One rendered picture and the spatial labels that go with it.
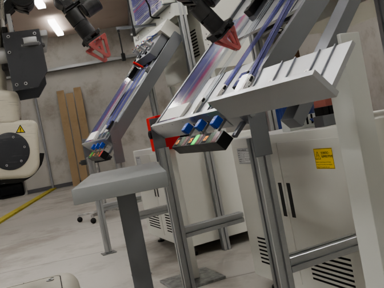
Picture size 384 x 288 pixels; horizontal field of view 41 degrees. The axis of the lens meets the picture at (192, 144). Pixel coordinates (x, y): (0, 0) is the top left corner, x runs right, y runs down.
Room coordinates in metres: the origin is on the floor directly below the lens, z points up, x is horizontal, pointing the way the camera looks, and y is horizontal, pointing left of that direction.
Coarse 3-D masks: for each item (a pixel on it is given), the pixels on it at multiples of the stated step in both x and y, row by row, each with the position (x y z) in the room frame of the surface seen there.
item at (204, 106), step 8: (248, 64) 1.53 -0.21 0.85; (240, 72) 1.54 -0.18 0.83; (208, 80) 1.80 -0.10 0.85; (224, 80) 1.63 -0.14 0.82; (232, 80) 1.56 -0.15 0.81; (216, 88) 1.65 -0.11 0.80; (232, 88) 1.50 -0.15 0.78; (200, 96) 1.74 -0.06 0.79; (208, 96) 1.66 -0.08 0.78; (192, 104) 1.76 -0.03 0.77; (208, 104) 1.60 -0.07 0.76
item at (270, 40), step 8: (288, 0) 1.24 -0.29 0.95; (288, 8) 1.22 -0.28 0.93; (280, 16) 1.22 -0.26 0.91; (280, 24) 1.21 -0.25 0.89; (272, 32) 1.20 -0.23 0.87; (272, 40) 1.19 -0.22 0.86; (264, 48) 1.18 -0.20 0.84; (264, 56) 1.17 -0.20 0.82; (256, 64) 1.16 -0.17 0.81; (256, 72) 1.16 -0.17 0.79
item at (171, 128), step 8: (200, 112) 1.53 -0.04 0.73; (208, 112) 1.46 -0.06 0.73; (216, 112) 1.42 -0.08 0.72; (176, 120) 1.70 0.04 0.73; (184, 120) 1.65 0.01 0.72; (192, 120) 1.60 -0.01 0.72; (208, 120) 1.52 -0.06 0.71; (232, 120) 1.41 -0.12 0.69; (240, 120) 1.37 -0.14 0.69; (160, 128) 1.90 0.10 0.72; (168, 128) 1.83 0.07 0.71; (176, 128) 1.78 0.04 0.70; (208, 128) 1.58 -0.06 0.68; (168, 136) 1.93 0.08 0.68; (176, 136) 1.86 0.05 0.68
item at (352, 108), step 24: (360, 48) 1.13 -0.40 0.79; (360, 72) 1.13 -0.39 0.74; (360, 96) 1.12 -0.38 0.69; (336, 120) 1.15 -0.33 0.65; (360, 120) 1.11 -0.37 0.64; (360, 144) 1.11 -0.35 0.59; (360, 168) 1.12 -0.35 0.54; (360, 192) 1.13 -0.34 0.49; (360, 216) 1.14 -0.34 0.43; (360, 240) 1.15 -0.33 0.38
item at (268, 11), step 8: (248, 0) 2.11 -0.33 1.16; (272, 0) 1.78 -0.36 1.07; (296, 0) 1.55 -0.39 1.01; (240, 8) 2.13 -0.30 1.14; (272, 8) 1.72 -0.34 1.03; (280, 8) 1.64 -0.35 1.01; (296, 8) 1.50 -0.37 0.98; (240, 16) 2.03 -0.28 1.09; (264, 16) 1.74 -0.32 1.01; (288, 16) 1.55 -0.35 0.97; (248, 24) 1.84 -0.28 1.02; (272, 24) 1.63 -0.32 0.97; (256, 32) 1.73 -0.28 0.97; (264, 32) 1.78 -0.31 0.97; (240, 40) 1.83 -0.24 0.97
